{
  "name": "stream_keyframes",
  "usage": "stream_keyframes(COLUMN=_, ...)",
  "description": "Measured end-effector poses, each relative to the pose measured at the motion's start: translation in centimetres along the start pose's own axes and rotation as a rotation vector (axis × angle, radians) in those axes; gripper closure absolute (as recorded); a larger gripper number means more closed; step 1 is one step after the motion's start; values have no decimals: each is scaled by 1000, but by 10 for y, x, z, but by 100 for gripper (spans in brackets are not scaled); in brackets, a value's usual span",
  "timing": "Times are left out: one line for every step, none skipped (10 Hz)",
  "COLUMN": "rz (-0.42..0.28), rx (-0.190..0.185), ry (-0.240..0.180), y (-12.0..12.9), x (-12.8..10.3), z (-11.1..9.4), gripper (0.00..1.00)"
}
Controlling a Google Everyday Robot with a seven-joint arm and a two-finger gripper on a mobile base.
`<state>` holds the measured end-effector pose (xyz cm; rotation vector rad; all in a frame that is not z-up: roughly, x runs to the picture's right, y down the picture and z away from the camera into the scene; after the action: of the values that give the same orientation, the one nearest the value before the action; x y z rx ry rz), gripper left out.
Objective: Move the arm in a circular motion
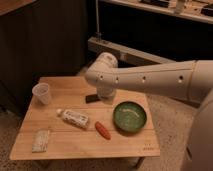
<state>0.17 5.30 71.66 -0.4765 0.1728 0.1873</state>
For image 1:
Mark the vertical metal pole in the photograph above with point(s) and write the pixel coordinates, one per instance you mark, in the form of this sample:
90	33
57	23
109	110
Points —
98	33

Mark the cluttered back shelf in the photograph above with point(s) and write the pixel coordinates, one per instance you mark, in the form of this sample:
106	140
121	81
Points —
186	9

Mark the wooden folding table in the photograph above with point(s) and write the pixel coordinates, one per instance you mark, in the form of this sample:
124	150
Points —
69	142

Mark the red orange carrot toy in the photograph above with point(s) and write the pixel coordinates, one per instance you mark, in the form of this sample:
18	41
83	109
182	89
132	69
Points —
102	131

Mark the dark wooden cabinet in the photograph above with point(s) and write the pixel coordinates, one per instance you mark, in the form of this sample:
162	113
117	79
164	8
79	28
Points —
45	38

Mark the white plastic bottle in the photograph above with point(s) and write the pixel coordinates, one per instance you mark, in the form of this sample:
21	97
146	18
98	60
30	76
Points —
74	117

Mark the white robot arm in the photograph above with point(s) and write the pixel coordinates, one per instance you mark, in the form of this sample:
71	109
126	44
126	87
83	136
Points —
186	80

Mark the grey metal beam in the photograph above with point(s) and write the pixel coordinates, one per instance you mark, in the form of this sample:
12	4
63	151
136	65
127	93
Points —
125	54

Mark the pale snack packet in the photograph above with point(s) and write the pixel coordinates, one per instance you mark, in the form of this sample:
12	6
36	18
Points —
40	142

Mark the clear plastic cup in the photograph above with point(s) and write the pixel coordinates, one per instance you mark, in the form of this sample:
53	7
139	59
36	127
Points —
42	92

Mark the green bowl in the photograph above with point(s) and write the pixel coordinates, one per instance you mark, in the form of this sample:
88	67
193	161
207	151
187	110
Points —
129	116

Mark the black rectangular block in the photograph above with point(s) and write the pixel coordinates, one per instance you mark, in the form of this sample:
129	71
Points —
91	98

